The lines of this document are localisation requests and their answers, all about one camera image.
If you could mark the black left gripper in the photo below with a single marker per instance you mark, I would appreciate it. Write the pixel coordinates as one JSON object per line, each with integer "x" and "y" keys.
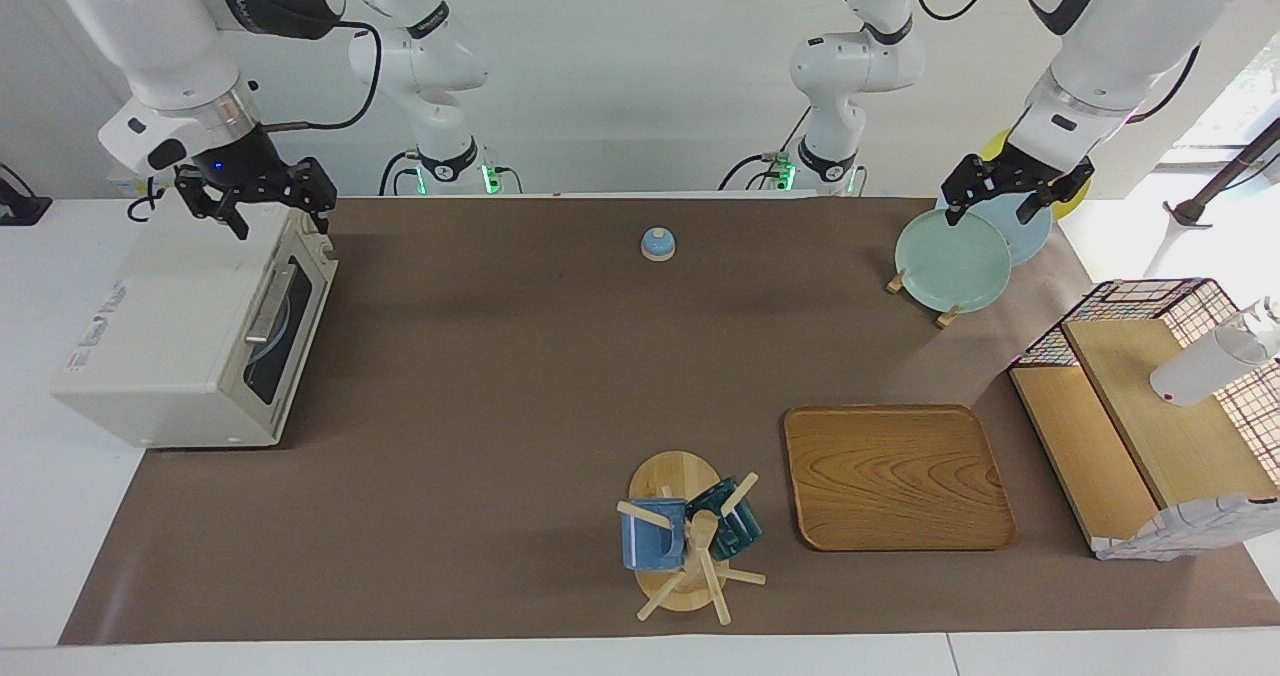
{"x": 1035, "y": 168}

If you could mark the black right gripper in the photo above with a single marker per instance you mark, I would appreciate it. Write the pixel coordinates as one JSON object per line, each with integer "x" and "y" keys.
{"x": 245, "y": 166}

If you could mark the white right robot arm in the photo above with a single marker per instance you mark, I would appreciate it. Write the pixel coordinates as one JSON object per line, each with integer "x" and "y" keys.
{"x": 150, "y": 36}

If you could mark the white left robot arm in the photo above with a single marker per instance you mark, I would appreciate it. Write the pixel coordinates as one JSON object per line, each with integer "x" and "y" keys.
{"x": 1130, "y": 16}

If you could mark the white toaster oven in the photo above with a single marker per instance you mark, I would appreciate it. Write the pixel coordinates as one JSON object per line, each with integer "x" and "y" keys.
{"x": 160, "y": 326}

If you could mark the yellow plate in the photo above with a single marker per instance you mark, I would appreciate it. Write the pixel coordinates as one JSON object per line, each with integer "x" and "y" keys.
{"x": 1000, "y": 144}

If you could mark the light blue racked plate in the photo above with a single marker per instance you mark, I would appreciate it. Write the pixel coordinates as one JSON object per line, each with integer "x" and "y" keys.
{"x": 1030, "y": 241}

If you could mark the pale green plate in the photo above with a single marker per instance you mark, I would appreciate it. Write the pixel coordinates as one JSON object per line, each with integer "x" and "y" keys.
{"x": 950, "y": 266}

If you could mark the wooden plate rack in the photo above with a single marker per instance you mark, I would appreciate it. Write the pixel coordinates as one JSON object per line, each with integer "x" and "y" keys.
{"x": 946, "y": 318}

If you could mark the dark tripod stand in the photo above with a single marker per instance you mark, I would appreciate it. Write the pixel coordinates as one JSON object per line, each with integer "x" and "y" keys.
{"x": 1225, "y": 178}

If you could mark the white bottle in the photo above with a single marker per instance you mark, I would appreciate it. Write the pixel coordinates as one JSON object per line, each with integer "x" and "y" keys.
{"x": 1200, "y": 371}

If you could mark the wooden serving tray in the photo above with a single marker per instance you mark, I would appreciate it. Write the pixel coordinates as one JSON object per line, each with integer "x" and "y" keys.
{"x": 890, "y": 476}

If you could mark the brown table mat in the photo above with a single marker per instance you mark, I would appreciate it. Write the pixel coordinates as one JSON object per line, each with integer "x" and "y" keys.
{"x": 480, "y": 456}

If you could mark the white patterned cloth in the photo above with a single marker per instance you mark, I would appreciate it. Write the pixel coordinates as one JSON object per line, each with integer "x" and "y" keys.
{"x": 1190, "y": 528}

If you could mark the dark green mug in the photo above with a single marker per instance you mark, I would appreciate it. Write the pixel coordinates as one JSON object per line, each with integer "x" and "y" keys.
{"x": 740, "y": 531}

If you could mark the wooden mug tree stand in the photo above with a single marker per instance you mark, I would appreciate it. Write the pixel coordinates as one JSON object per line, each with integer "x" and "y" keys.
{"x": 675, "y": 476}

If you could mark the blue enamel mug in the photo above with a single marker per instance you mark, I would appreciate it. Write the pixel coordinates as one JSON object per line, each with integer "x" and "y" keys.
{"x": 650, "y": 546}

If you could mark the black clamp mount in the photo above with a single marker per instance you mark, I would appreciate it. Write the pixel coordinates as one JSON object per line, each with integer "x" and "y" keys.
{"x": 22, "y": 208}

